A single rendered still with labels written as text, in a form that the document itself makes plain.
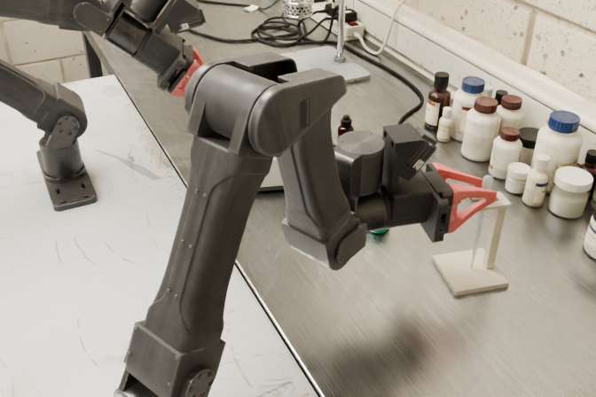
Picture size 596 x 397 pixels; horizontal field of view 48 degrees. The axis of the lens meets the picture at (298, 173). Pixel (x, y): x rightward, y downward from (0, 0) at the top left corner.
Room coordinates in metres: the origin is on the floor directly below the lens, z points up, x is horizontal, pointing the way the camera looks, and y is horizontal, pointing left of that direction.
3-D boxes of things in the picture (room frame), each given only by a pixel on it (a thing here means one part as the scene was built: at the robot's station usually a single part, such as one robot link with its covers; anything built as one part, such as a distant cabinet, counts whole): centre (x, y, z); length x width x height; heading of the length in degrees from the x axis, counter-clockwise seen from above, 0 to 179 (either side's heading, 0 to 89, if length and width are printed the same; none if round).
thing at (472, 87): (1.15, -0.32, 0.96); 0.06 x 0.06 x 0.11
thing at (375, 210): (0.70, -0.08, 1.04); 0.07 x 0.06 x 0.07; 104
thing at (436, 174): (0.73, -0.21, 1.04); 0.09 x 0.07 x 0.07; 104
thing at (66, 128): (0.99, 0.39, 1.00); 0.09 x 0.06 x 0.06; 21
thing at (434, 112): (1.19, -0.27, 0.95); 0.04 x 0.04 x 0.11
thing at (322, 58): (1.43, 0.01, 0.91); 0.30 x 0.20 x 0.01; 116
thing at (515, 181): (0.96, -0.37, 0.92); 0.04 x 0.04 x 0.04
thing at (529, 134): (1.05, -0.41, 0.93); 0.05 x 0.05 x 0.06
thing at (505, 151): (1.01, -0.36, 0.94); 0.05 x 0.05 x 0.09
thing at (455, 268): (0.74, -0.25, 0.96); 0.08 x 0.08 x 0.13; 14
